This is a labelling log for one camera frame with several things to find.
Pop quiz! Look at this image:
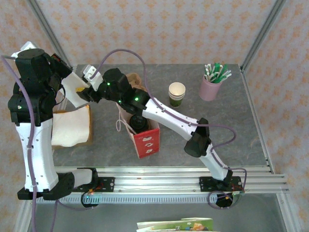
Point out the white paper napkin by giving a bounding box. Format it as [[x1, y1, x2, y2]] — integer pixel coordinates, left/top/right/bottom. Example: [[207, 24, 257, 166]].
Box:
[[61, 71, 90, 109]]

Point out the green cup with black lid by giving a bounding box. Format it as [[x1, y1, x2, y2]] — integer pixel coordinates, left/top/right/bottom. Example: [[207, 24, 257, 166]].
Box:
[[129, 114, 150, 134]]

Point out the red white printed paper bag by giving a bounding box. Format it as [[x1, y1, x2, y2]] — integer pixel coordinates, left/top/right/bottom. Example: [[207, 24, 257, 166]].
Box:
[[115, 102, 161, 160]]

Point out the brown pulp cup carrier stack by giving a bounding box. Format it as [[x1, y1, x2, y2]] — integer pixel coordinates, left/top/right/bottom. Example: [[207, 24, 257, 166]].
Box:
[[125, 72, 148, 93]]

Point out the green paper cup stack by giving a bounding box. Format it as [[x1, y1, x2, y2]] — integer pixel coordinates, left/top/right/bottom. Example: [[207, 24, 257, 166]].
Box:
[[168, 82, 186, 108]]

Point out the pink straw holder cup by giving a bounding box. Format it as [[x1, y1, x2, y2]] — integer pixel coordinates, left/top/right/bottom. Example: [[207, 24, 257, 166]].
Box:
[[198, 73, 222, 102]]

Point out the black left camera cable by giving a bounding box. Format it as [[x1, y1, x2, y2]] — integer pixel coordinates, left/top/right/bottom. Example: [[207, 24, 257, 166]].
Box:
[[55, 86, 66, 107]]

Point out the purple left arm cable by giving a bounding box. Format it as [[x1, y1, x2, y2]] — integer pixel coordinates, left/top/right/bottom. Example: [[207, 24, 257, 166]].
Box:
[[0, 55, 39, 232]]

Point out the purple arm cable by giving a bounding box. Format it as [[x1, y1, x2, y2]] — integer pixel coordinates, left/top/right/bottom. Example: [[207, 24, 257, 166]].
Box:
[[90, 48, 247, 210], [0, 55, 39, 232]]

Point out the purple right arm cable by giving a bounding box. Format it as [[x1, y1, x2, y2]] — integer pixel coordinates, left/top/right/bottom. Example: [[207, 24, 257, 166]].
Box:
[[90, 48, 247, 210]]

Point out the aluminium frame post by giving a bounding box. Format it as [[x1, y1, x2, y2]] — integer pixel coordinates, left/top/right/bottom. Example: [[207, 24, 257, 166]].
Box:
[[240, 0, 287, 73], [25, 0, 73, 70]]

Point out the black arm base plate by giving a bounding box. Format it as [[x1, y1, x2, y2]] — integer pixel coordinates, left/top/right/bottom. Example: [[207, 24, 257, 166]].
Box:
[[199, 176, 242, 193], [98, 177, 115, 193]]

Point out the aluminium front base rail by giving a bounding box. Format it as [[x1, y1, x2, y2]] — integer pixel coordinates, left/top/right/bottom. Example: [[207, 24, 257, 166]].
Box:
[[54, 166, 289, 194]]

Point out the slotted grey cable duct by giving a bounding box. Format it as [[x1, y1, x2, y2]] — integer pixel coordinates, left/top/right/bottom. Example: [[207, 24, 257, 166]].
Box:
[[55, 194, 219, 204]]

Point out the aluminium side rail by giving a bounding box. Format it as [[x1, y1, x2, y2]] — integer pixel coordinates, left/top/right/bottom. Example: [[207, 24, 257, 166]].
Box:
[[239, 65, 276, 174]]

